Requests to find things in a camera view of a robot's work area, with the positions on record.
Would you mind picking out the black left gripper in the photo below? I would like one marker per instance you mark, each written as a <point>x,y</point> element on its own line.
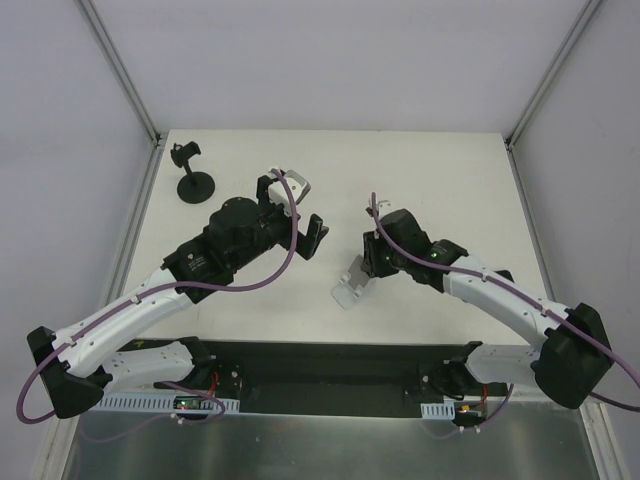
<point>298,232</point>

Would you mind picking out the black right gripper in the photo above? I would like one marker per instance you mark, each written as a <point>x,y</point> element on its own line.
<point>373,255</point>

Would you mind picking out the white folding phone stand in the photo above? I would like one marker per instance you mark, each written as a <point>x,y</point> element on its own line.
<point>353,285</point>

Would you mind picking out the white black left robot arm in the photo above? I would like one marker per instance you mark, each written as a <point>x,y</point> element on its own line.
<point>80,364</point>

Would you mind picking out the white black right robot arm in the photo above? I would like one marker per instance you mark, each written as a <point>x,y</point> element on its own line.
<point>564,353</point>

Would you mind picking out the black round-base phone holder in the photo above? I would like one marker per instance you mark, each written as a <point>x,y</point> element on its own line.
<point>194,187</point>

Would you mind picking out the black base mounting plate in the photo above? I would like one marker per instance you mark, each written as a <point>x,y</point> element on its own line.
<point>356,380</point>

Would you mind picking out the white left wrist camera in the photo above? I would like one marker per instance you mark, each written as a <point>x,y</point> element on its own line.
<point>289,184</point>

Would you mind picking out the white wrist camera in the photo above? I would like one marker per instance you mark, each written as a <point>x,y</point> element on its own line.
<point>289,184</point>
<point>382,207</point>

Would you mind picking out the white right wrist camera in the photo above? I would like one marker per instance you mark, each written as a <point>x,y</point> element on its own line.
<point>382,207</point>

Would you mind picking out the right white cable duct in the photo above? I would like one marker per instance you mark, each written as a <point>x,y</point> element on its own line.
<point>444,411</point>

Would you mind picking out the white cable duct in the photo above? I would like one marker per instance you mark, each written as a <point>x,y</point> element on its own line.
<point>164,403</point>
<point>444,411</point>

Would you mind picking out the left white cable duct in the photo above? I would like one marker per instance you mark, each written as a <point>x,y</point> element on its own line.
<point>164,403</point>

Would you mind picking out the left aluminium frame post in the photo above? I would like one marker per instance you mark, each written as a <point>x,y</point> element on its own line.
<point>106,45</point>

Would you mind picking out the aluminium frame post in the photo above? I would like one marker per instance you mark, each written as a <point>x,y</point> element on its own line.
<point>106,45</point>
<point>579,26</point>

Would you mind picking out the right aluminium frame post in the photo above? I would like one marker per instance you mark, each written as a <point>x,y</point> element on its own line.
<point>579,26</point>

